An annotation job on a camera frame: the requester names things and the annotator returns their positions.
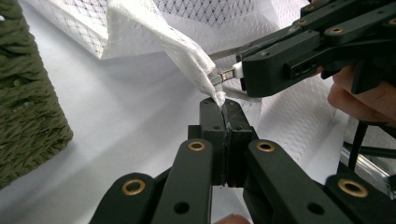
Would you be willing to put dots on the white mesh laundry bag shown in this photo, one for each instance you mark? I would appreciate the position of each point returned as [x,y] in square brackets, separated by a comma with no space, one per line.
[149,37]

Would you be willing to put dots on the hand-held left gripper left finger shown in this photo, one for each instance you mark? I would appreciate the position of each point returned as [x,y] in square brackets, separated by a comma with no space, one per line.
[214,118]

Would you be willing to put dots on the metal floor rail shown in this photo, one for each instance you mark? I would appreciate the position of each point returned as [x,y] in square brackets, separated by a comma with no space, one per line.
[367,169]

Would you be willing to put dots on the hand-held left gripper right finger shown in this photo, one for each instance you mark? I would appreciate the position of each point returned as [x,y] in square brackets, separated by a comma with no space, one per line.
[236,124]

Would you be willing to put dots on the green woven basket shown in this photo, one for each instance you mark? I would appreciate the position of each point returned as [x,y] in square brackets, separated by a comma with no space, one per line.
[28,109]

